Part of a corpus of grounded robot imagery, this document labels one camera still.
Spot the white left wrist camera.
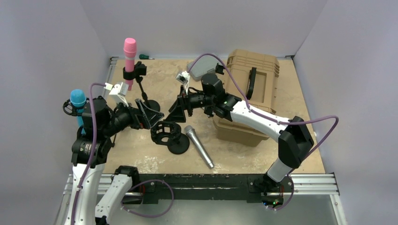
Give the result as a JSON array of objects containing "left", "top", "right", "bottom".
[{"left": 104, "top": 82, "right": 130, "bottom": 106}]

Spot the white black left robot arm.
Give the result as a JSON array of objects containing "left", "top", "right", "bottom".
[{"left": 63, "top": 96, "right": 164, "bottom": 225}]

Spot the pink microphone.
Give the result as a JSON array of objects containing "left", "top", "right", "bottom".
[{"left": 123, "top": 37, "right": 137, "bottom": 91}]

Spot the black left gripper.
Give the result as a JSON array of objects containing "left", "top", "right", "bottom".
[{"left": 102, "top": 97, "right": 163, "bottom": 136}]

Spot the tan plastic tool case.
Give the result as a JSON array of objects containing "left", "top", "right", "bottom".
[{"left": 213, "top": 49, "right": 280, "bottom": 147}]

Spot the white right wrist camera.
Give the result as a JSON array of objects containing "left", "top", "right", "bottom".
[{"left": 176, "top": 71, "right": 190, "bottom": 94}]

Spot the silver microphone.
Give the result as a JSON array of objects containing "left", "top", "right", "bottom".
[{"left": 184, "top": 125, "right": 214, "bottom": 169}]

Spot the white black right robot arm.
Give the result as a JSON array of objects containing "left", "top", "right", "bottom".
[{"left": 166, "top": 74, "right": 314, "bottom": 191}]

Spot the green handled screwdriver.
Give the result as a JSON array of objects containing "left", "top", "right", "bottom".
[{"left": 139, "top": 54, "right": 154, "bottom": 60}]

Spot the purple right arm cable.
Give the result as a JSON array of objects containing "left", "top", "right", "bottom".
[{"left": 187, "top": 53, "right": 339, "bottom": 212}]

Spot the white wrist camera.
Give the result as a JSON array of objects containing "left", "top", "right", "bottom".
[
  {"left": 104, "top": 82, "right": 130, "bottom": 106},
  {"left": 176, "top": 71, "right": 190, "bottom": 94}
]

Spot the black clip microphone stand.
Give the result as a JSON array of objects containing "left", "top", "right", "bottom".
[{"left": 132, "top": 61, "right": 161, "bottom": 111}]

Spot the black tripod shock mount stand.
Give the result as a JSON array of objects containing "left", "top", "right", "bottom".
[{"left": 62, "top": 96, "right": 117, "bottom": 148}]

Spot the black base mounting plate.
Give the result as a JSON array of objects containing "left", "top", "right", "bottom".
[{"left": 129, "top": 173, "right": 293, "bottom": 204}]

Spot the blue microphone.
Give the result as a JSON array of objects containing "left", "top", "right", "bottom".
[{"left": 69, "top": 89, "right": 86, "bottom": 127}]

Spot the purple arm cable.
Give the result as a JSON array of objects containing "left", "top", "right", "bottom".
[
  {"left": 187, "top": 53, "right": 339, "bottom": 212},
  {"left": 69, "top": 82, "right": 175, "bottom": 225}
]

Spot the aluminium frame rail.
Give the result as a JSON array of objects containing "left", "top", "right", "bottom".
[{"left": 56, "top": 60, "right": 344, "bottom": 225}]

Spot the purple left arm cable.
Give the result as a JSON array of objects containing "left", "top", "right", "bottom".
[{"left": 69, "top": 82, "right": 175, "bottom": 225}]

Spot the black round shock mount stand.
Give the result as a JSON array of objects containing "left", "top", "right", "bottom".
[{"left": 150, "top": 121, "right": 190, "bottom": 155}]

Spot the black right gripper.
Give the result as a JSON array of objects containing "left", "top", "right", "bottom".
[{"left": 166, "top": 86, "right": 214, "bottom": 123}]

